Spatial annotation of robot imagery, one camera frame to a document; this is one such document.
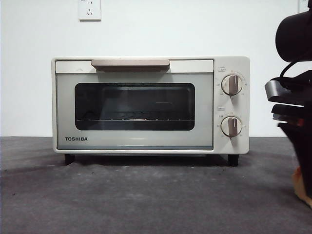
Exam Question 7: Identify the orange-brown bread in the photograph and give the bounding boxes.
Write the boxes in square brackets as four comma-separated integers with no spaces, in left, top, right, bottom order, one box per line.
[293,167,307,198]

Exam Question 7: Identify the oven door with beige handle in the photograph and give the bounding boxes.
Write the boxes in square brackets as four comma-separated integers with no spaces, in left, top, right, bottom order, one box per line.
[55,59,215,150]

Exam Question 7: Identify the white Toshiba toaster oven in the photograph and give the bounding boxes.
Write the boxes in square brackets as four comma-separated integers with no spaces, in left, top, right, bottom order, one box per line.
[50,55,251,167]

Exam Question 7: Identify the timer knob with beige grip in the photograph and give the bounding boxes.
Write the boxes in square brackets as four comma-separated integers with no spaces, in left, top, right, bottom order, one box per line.
[220,116,243,137]

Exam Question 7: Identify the temperature knob with beige grip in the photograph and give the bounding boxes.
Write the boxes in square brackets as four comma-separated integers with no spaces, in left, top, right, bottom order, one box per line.
[221,74,244,96]

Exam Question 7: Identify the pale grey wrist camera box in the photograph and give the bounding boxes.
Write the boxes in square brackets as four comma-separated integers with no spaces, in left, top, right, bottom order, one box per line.
[265,77,312,102]

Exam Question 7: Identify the black camera cable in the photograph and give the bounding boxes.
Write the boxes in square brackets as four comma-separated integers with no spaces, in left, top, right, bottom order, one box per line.
[279,60,303,81]

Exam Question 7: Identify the metal wire oven rack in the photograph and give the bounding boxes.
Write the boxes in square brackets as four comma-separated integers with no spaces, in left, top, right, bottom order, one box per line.
[75,118,195,122]

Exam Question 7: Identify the white wall socket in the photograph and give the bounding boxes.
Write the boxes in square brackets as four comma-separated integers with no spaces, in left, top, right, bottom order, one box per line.
[78,0,101,21]

